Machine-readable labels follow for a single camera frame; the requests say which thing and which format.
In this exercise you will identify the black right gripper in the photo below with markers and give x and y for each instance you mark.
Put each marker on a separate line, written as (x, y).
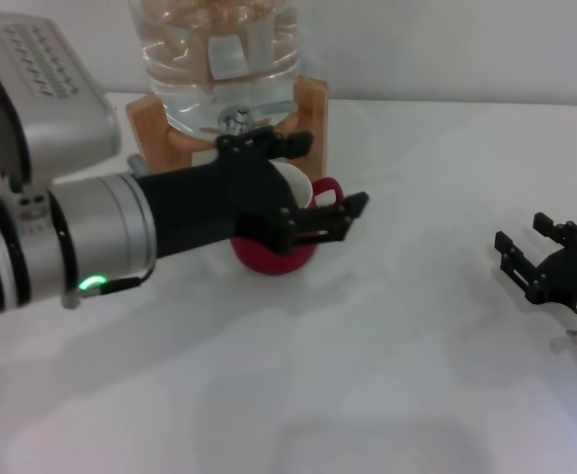
(575, 276)

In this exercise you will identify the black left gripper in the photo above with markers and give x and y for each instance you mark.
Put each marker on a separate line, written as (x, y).
(209, 207)

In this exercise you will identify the red ceramic cup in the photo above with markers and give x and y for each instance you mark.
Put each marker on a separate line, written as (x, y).
(269, 261)

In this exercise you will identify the chrome faucet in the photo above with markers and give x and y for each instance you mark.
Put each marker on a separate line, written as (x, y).
(241, 118)

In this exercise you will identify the wooden dispenser stand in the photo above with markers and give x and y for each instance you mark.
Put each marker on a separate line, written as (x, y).
(313, 113)

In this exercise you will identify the glass water dispenser jar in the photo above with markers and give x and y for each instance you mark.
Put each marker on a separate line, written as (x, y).
(189, 74)

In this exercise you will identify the grey black wrist camera box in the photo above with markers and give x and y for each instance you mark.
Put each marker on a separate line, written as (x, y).
(56, 99)

